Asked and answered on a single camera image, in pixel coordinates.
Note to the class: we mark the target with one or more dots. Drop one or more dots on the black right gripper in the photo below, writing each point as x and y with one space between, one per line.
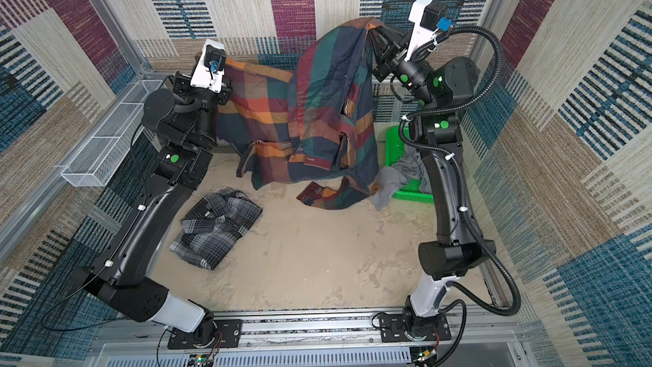
386 44

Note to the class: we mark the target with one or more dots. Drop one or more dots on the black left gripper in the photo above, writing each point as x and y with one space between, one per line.
180 89

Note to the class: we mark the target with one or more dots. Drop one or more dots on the multicolour plaid long sleeve shirt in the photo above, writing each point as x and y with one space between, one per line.
313 124

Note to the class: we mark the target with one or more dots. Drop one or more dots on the grey plaid long sleeve shirt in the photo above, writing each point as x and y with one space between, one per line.
211 228

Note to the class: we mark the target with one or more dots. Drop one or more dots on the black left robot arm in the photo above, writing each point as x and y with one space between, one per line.
183 119

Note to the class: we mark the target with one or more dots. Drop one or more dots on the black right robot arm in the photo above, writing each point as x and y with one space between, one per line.
434 131

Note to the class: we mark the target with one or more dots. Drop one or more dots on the green plastic basket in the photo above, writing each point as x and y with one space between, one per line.
394 149

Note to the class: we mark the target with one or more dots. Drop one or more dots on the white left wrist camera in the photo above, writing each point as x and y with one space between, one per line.
209 71

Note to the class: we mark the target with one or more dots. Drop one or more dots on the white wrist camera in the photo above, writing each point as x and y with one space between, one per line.
429 19
209 71

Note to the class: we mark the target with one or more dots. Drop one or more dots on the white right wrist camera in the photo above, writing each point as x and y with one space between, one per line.
429 19

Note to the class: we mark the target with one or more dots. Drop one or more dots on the white wire mesh tray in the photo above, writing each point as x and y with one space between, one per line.
95 163

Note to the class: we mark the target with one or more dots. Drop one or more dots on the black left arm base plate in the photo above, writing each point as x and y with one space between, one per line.
221 333

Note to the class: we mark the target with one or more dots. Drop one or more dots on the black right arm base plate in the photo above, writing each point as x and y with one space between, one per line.
396 328

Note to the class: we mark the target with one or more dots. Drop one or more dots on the aluminium mounting rail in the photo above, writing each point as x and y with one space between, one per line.
304 337

